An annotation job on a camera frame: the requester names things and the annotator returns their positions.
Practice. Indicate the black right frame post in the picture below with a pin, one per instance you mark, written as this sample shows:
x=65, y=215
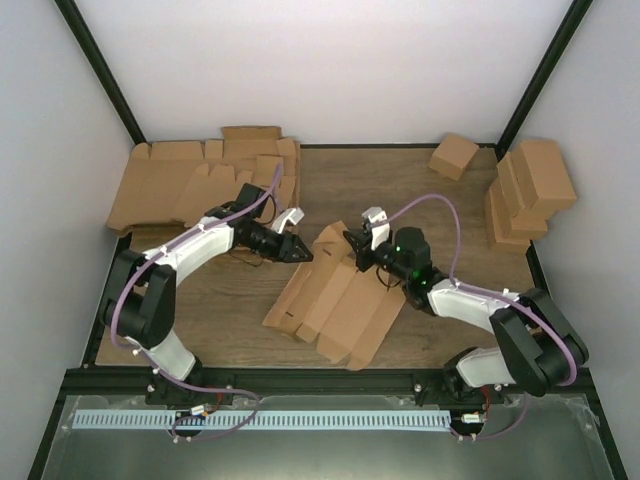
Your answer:
x=561, y=39

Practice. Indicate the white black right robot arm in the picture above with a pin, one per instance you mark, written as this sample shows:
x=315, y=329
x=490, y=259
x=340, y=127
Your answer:
x=537, y=347

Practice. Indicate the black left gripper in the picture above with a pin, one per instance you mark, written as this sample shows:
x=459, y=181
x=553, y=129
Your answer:
x=289, y=246

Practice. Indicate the brown cardboard box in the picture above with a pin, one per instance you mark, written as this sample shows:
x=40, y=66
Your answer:
x=328, y=302

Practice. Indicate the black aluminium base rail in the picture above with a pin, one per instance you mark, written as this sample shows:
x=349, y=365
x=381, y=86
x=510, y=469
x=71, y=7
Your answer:
x=417, y=383

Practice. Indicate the top folded brown box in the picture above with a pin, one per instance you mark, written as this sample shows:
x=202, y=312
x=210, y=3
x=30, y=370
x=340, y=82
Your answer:
x=542, y=176

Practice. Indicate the light blue slotted cable duct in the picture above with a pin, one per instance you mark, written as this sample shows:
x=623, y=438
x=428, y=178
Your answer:
x=325, y=420

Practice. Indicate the lower folded brown box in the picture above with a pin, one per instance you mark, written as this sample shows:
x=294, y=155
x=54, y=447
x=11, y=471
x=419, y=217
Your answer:
x=495, y=216

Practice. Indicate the stack of flat cardboard blanks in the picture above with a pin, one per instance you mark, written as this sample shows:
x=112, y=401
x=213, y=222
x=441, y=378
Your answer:
x=173, y=183

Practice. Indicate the black frame post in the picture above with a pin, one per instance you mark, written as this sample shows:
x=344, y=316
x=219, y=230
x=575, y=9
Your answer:
x=561, y=39
x=92, y=52

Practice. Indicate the folded brown box tilted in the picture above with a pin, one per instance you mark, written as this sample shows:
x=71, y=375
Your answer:
x=453, y=156

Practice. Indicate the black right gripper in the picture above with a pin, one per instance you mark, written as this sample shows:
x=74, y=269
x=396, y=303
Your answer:
x=361, y=242

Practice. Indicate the black left frame post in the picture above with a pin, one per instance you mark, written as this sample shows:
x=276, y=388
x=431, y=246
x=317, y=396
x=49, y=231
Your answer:
x=92, y=52

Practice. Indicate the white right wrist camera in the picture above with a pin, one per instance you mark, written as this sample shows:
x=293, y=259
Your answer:
x=375, y=221

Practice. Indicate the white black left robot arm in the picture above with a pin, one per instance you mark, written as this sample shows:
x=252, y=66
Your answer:
x=139, y=300

